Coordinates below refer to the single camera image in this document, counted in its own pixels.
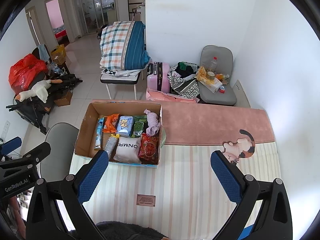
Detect grey round back chair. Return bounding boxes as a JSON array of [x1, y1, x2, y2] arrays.
[[40, 122, 80, 180]]

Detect striped cat print mat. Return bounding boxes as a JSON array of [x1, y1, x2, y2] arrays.
[[69, 129, 282, 233]]

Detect white leaning panel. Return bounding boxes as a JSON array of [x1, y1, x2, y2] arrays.
[[234, 80, 251, 108]]

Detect small brown cardboard box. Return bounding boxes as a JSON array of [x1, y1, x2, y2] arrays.
[[54, 90, 73, 107]]

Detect green snack packet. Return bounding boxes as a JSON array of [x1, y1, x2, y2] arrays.
[[131, 115, 148, 138]]

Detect grey cushioned chair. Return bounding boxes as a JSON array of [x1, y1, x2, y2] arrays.
[[199, 45, 237, 106]]

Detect clear plastic bottle red cap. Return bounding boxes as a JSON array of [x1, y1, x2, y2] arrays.
[[207, 57, 218, 73]]

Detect red plastic bag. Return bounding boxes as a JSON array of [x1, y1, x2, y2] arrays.
[[8, 53, 48, 94]]

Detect pink plastic bag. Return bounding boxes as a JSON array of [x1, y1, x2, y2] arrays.
[[146, 88, 199, 103]]

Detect blue seat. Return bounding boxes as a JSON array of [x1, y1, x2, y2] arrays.
[[237, 226, 253, 240]]

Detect silver glitter packet yellow ends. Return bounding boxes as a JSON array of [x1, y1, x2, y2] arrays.
[[104, 134, 120, 157]]

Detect plaid folded bedding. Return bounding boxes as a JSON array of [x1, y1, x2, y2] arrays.
[[99, 21, 152, 70]]

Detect pink suitcase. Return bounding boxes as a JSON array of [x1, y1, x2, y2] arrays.
[[147, 62, 171, 93]]

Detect blue white tube packet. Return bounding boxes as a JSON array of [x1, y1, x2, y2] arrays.
[[94, 117, 105, 150]]

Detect light blue cloth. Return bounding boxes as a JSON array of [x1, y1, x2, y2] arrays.
[[37, 44, 50, 60]]

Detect orange snack packet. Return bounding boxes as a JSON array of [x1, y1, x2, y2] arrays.
[[102, 114, 120, 133]]

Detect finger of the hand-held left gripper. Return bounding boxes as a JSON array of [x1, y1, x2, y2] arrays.
[[0, 136, 22, 157], [0, 141, 52, 172]]

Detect yellow plastic bag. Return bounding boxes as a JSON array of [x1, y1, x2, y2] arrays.
[[196, 66, 210, 83]]

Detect brown mat label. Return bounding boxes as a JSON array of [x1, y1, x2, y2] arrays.
[[137, 194, 156, 207]]

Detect white goose plush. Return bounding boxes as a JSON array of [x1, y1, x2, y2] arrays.
[[14, 79, 63, 103]]

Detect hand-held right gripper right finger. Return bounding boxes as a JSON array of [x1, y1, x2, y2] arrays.
[[210, 150, 293, 240]]

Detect red bed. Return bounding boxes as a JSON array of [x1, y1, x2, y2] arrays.
[[54, 27, 67, 39]]

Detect pink mat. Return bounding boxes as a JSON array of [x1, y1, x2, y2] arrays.
[[91, 99, 276, 145]]

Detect red snack packet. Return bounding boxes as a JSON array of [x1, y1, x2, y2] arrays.
[[137, 133, 160, 165]]

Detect patterned tote bag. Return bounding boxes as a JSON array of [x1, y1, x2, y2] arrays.
[[167, 61, 200, 98]]

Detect white tissue packet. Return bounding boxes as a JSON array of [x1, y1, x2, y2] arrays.
[[200, 79, 223, 93]]

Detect glass sliding door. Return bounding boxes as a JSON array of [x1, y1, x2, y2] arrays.
[[71, 0, 118, 37]]

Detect black folded stroller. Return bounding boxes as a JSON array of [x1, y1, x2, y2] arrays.
[[6, 72, 83, 134]]

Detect purple cloth bundle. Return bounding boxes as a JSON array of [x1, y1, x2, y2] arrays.
[[144, 109, 160, 137]]

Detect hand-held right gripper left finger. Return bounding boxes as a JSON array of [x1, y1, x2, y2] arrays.
[[26, 149, 109, 240]]

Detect blue cat tissue pack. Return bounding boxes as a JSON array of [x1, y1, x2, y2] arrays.
[[116, 116, 135, 137]]

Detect white printed pouch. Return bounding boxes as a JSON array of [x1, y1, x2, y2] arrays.
[[113, 136, 142, 164]]

